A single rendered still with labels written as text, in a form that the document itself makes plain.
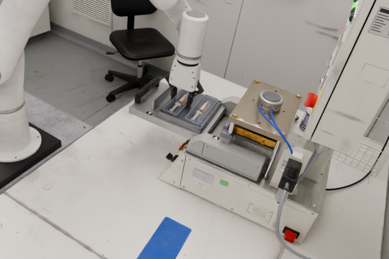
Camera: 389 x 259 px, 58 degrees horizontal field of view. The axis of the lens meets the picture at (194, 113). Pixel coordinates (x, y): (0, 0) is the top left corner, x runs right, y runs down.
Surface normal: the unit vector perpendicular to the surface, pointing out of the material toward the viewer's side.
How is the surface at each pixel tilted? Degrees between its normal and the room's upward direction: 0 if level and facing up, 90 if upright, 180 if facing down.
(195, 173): 90
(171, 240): 0
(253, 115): 0
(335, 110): 90
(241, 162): 90
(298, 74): 90
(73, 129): 0
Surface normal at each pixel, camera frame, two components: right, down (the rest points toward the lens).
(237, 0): -0.48, 0.46
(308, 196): 0.16, -0.80
